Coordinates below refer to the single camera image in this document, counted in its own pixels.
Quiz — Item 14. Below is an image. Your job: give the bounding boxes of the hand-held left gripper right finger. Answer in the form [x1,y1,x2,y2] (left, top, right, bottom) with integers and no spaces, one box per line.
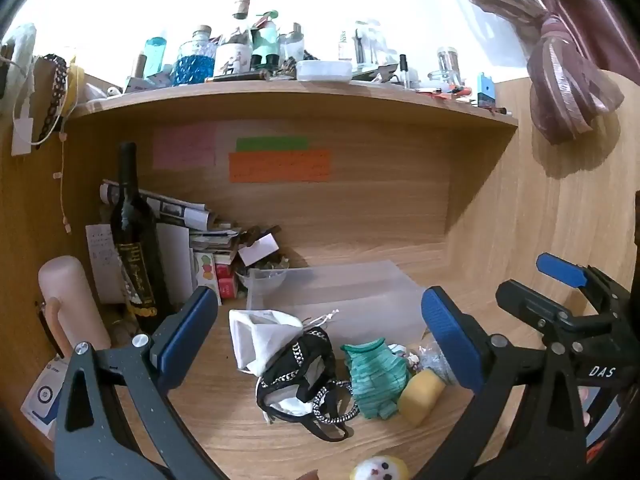
[414,286,591,480]

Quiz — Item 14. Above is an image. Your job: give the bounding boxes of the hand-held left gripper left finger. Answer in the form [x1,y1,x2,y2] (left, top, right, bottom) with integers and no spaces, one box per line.
[54,286,236,480]

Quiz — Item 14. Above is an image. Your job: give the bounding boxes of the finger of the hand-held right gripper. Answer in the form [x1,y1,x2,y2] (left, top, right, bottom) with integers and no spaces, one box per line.
[495,280,577,348]
[536,253,632,322]

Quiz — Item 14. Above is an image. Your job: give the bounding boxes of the clear crinkled plastic bag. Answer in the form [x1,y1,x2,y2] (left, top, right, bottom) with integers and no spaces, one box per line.
[407,342,453,386]

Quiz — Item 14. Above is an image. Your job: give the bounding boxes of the yellow sponge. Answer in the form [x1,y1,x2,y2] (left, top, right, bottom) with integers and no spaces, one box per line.
[398,369,447,427]

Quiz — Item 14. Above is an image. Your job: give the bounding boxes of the colourful dotted box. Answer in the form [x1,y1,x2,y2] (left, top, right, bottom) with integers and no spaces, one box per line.
[192,251,219,292]

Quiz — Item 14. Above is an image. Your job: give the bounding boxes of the white book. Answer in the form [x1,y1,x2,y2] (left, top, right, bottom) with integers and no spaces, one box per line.
[156,222,195,307]

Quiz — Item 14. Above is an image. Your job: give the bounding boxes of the white cloth pouch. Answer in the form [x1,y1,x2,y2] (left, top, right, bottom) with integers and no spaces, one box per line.
[229,309,304,377]

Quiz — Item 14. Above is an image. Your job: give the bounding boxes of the green knitted cloth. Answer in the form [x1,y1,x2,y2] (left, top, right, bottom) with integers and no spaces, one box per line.
[341,339,412,420]

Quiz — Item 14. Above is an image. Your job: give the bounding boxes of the small clear bowl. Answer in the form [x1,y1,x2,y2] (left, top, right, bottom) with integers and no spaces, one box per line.
[235,266,289,295]

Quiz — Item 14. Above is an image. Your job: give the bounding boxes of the stack of papers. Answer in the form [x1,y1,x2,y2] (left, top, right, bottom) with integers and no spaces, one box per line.
[189,227,243,263]

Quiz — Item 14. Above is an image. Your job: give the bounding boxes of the dark wine bottle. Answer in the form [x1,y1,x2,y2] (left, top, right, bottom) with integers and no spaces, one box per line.
[109,142,172,333]

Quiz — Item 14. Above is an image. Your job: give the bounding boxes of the white card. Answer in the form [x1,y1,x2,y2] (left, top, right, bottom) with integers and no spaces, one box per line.
[237,233,280,267]

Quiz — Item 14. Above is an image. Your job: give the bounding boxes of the white dotted paper sheet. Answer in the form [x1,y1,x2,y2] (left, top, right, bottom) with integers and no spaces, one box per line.
[85,223,126,306]

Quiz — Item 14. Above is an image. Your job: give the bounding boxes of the clear plastic storage box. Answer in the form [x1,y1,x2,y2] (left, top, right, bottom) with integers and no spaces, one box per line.
[245,259,427,347]

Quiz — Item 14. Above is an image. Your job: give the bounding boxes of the rolled newspaper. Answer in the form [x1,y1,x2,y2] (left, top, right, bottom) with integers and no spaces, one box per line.
[99,178,217,231]

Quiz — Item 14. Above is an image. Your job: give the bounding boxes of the yellow white plush toy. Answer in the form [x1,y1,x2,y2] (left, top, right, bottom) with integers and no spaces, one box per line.
[349,455,410,480]

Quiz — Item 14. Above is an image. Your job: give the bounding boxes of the white box blue circle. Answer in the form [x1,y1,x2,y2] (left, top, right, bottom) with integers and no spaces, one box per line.
[20,357,65,442]

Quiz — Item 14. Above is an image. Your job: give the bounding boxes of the pink sticky note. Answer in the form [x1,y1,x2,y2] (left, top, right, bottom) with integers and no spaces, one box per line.
[152,126,217,170]

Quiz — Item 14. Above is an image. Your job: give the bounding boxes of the orange sticky note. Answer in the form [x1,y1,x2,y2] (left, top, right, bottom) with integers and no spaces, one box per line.
[229,149,333,184]

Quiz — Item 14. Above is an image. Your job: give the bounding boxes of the green sticky note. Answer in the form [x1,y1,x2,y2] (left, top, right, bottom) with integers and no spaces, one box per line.
[236,136,310,152]

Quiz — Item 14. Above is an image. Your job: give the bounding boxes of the mauve tied curtain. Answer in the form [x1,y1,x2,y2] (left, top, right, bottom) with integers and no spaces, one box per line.
[435,0,640,146]

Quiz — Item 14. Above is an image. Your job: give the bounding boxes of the clear glass jar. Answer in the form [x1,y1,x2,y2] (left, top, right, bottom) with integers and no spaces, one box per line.
[429,47,463,85]

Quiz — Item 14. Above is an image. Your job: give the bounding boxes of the white paper tag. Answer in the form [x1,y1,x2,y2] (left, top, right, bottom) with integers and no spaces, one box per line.
[10,118,35,157]

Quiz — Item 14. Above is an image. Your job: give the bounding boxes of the wooden shelf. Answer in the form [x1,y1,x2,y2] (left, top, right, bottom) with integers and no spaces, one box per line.
[64,78,521,135]

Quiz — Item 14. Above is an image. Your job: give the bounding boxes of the blue patterned glass bottle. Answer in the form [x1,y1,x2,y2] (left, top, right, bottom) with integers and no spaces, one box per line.
[171,25,218,87]

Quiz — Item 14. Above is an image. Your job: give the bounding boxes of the yellow tape roll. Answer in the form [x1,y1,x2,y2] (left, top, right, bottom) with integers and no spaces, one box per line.
[64,62,82,107]

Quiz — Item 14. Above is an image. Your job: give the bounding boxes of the black lace ribbon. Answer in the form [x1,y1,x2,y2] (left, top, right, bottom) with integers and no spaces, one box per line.
[31,53,69,147]

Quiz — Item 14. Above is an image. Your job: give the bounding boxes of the light blue bottle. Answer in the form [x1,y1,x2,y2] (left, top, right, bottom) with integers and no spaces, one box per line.
[144,36,169,80]

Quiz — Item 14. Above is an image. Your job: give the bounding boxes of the white label corked bottle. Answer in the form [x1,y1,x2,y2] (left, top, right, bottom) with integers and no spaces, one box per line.
[214,0,254,79]

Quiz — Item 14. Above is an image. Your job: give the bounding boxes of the clear plastic organiser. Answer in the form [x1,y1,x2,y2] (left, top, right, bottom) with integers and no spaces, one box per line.
[352,20,398,72]

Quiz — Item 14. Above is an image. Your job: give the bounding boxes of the white round container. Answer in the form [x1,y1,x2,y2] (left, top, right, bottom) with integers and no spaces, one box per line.
[295,59,354,83]

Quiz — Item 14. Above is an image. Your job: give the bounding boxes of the small grey bottle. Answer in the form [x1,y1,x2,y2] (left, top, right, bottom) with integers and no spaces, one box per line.
[280,22,306,64]

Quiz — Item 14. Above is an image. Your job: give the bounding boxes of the white plastic bag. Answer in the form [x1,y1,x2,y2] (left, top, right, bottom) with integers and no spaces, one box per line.
[1,23,38,113]

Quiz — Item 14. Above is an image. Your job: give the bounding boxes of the black chain-trimmed cloth bag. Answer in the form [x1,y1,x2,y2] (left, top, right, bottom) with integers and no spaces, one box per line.
[256,327,360,442]

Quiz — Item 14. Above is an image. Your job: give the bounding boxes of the pink tumbler with handle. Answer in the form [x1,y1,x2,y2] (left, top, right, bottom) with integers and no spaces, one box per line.
[38,255,112,358]

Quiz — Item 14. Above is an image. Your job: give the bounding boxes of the beige cord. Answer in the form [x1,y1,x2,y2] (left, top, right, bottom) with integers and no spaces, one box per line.
[52,129,72,234]

